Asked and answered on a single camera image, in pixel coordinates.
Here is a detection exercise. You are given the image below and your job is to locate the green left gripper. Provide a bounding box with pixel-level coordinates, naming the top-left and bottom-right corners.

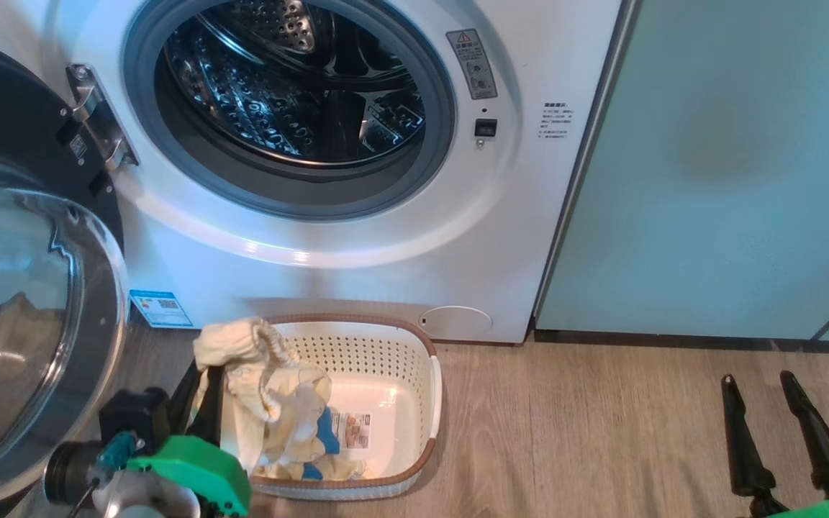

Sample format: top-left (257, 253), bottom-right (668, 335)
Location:
top-left (127, 360), bottom-right (253, 517)

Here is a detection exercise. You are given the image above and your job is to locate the cream clothes bundle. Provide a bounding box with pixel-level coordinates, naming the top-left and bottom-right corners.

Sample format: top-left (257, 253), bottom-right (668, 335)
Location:
top-left (193, 317), bottom-right (369, 481)

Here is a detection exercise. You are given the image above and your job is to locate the blue cloth piece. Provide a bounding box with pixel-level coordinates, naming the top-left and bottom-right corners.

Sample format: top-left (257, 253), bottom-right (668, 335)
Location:
top-left (302, 406), bottom-right (341, 481)

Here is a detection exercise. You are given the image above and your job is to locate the dark washing machine door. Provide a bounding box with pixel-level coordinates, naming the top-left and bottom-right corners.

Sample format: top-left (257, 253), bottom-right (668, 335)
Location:
top-left (0, 32), bottom-right (132, 516)

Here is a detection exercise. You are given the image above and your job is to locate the basket product label sticker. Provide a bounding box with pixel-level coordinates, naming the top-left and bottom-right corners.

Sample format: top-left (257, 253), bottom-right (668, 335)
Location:
top-left (332, 412), bottom-right (373, 451)

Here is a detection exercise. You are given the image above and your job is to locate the white perforated laundry basket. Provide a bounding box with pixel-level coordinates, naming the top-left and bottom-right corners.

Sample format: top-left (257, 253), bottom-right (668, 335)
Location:
top-left (191, 313), bottom-right (444, 501)

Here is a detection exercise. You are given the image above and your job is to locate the white front-load washing machine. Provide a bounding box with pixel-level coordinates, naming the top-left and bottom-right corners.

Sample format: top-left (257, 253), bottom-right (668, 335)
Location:
top-left (0, 0), bottom-right (638, 346)

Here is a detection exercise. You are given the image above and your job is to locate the metal door hinge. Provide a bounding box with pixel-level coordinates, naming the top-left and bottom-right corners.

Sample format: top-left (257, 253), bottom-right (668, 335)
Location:
top-left (65, 63), bottom-right (139, 172)

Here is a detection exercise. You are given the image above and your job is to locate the blue energy label sticker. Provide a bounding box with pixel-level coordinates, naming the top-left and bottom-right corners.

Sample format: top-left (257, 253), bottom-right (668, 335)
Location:
top-left (129, 289), bottom-right (195, 330)

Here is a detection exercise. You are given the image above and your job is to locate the round white filter cover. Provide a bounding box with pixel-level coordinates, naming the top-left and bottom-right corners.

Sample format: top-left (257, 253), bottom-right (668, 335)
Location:
top-left (418, 306), bottom-right (494, 342)

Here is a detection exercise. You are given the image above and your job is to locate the grey warning sticker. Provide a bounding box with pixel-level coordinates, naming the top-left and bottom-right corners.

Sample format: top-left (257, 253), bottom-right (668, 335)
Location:
top-left (446, 29), bottom-right (499, 101)

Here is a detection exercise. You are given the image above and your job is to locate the teal cable connector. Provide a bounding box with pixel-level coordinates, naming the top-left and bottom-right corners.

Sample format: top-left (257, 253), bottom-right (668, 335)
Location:
top-left (93, 430), bottom-right (146, 491)

